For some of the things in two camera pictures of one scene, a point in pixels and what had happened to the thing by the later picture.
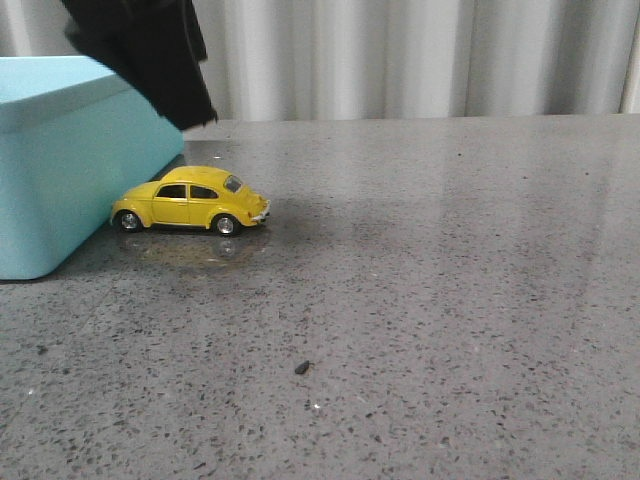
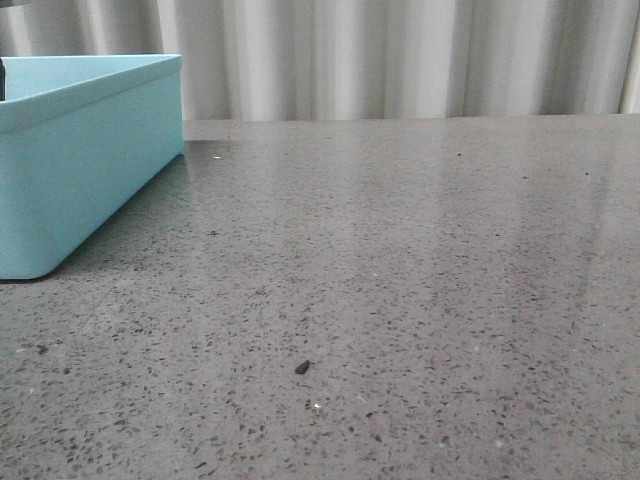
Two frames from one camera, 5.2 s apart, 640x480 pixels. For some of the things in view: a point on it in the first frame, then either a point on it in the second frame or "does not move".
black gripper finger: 157,46 → 2,80
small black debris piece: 302,367 does not move
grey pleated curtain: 274,60 does not move
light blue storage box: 74,138 does not move
